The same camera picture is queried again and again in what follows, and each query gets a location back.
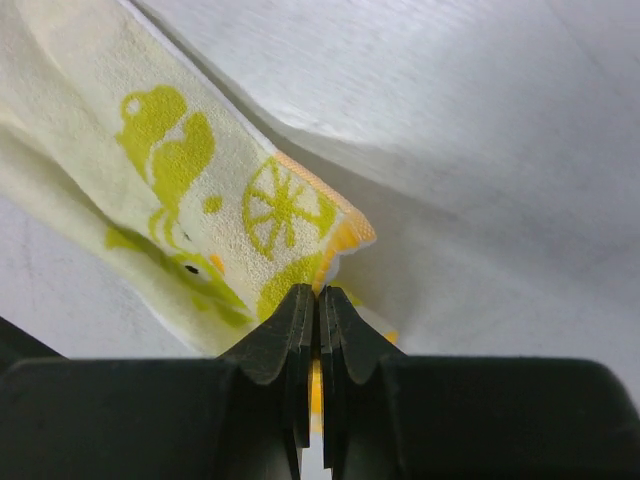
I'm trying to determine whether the yellow green towel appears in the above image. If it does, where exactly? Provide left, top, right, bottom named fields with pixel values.
left=0, top=0, right=401, bottom=436

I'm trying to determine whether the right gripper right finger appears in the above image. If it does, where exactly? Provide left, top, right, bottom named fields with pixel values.
left=318, top=288, right=639, bottom=479

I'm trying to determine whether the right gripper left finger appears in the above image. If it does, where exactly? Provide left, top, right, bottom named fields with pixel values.
left=1, top=285, right=315, bottom=479

